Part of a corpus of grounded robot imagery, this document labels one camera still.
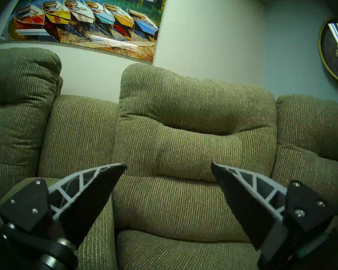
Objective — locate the green fabric sectional sofa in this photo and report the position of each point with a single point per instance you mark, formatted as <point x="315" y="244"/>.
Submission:
<point x="191" y="109"/>

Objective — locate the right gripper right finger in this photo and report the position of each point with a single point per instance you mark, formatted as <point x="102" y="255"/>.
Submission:
<point x="250" y="204"/>

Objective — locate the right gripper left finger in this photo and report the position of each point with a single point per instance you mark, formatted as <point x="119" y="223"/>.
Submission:
<point x="81" y="202"/>

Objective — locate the colourful boats wall picture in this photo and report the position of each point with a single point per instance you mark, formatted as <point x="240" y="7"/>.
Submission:
<point x="81" y="19"/>

